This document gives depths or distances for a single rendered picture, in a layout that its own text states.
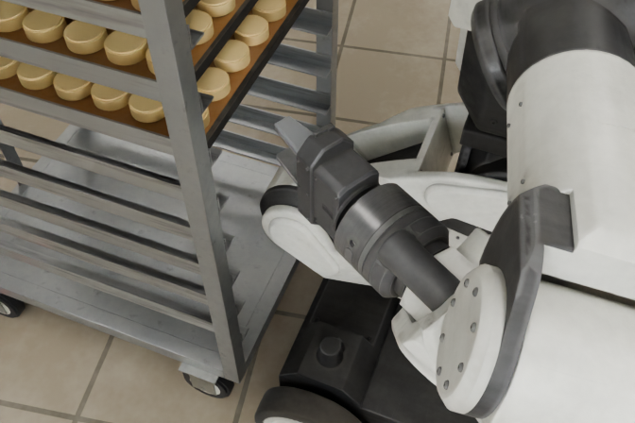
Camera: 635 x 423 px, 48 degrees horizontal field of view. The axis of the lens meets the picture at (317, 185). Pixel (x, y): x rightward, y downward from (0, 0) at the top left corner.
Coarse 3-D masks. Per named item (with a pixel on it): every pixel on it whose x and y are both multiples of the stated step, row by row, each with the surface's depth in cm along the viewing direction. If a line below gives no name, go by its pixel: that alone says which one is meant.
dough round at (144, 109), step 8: (136, 96) 90; (136, 104) 89; (144, 104) 89; (152, 104) 89; (160, 104) 89; (136, 112) 89; (144, 112) 89; (152, 112) 89; (160, 112) 89; (144, 120) 89; (152, 120) 89
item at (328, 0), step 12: (324, 0) 114; (336, 0) 116; (336, 12) 118; (336, 24) 120; (336, 36) 122; (324, 48) 122; (336, 48) 124; (336, 60) 127; (324, 84) 128; (324, 120) 135
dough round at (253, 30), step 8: (248, 16) 101; (256, 16) 101; (248, 24) 100; (256, 24) 100; (264, 24) 100; (240, 32) 99; (248, 32) 99; (256, 32) 99; (264, 32) 99; (240, 40) 99; (248, 40) 99; (256, 40) 99; (264, 40) 100
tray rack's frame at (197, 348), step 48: (0, 144) 143; (96, 144) 161; (144, 192) 152; (240, 192) 152; (96, 240) 144; (240, 240) 144; (0, 288) 137; (48, 288) 136; (144, 288) 136; (240, 288) 136; (144, 336) 129; (192, 336) 130; (192, 384) 134
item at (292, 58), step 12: (288, 48) 125; (300, 48) 124; (276, 60) 126; (288, 60) 126; (300, 60) 126; (312, 60) 125; (324, 60) 124; (300, 72) 124; (312, 72) 124; (324, 72) 124
